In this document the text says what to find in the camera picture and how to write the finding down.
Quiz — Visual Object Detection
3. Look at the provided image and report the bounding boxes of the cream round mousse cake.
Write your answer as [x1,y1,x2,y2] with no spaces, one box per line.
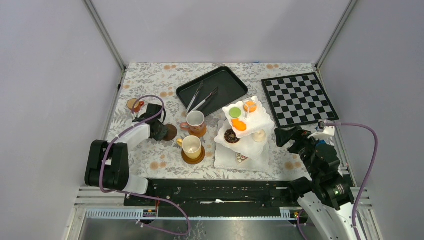
[252,130,267,143]

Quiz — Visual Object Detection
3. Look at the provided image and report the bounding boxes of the large brown saucer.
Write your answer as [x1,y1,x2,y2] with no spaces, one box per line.
[181,146,206,165]

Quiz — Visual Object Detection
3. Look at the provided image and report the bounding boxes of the black serving tray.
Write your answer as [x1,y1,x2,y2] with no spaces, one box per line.
[176,66,248,117]

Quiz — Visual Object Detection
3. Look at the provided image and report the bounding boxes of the black and grey chessboard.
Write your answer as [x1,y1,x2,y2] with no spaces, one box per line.
[261,72,340,129]

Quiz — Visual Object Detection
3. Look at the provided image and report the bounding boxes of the chocolate sprinkle donut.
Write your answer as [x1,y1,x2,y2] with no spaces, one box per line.
[224,128,240,144]

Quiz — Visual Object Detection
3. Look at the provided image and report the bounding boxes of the orange macaron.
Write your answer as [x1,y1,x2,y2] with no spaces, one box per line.
[243,100,257,113]

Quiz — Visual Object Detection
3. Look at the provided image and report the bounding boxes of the small tan saucer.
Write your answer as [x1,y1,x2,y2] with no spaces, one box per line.
[188,126,207,138]

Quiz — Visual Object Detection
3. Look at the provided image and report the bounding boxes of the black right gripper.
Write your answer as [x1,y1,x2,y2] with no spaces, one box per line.
[273,125,324,179]

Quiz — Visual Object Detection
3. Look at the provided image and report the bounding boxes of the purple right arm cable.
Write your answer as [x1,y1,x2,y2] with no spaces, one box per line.
[322,122,379,240]

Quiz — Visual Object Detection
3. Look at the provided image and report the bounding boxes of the green macaron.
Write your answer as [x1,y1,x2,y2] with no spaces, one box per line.
[228,107,242,119]

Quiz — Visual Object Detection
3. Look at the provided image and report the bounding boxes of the yellow cup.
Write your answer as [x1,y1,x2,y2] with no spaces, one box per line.
[176,135,202,160]

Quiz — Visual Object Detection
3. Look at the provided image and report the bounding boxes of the dark brown saucer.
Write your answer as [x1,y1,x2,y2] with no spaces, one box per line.
[162,124,178,141]

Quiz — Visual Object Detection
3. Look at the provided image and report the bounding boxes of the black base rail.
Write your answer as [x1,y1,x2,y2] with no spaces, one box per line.
[124,178,335,218]

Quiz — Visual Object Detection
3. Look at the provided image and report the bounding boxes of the orange fish pastry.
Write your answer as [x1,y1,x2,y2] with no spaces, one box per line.
[231,118,247,132]

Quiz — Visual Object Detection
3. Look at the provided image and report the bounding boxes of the white cup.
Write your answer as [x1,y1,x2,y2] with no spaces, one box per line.
[126,98,145,113]

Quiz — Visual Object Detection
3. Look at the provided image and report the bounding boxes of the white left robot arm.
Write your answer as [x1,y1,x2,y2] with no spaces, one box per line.
[84,103,169,206]

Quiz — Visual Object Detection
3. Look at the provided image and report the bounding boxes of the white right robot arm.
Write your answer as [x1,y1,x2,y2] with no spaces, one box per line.
[274,127,366,240]

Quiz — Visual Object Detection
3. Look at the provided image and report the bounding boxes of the white three-tier dessert stand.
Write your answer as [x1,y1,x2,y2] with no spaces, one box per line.
[214,95,275,172]

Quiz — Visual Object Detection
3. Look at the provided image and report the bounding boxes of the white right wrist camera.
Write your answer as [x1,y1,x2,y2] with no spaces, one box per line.
[307,120,336,141]

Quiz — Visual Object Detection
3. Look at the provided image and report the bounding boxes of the silver serving tongs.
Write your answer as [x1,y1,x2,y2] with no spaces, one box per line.
[186,81,219,114]

